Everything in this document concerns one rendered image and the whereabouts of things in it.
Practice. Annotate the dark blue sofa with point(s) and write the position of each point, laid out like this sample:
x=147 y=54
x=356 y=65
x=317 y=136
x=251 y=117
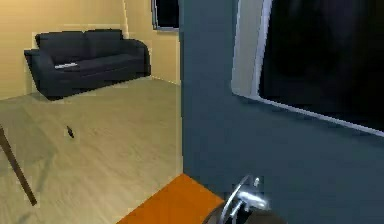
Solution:
x=100 y=60

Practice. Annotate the large white framed window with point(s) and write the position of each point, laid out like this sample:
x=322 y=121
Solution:
x=320 y=56

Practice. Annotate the small black remote control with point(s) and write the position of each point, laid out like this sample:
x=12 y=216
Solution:
x=70 y=132

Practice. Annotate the brown wooden furniture leg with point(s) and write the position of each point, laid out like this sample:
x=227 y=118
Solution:
x=15 y=166

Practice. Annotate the silver metal round object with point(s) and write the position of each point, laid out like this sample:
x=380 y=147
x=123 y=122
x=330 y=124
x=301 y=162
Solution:
x=246 y=203

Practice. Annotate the grey flat object on sofa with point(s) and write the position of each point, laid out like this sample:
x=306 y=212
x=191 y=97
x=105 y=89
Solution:
x=65 y=65

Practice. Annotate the small grey framed window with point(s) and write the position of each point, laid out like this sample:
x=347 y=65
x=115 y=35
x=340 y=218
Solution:
x=166 y=13

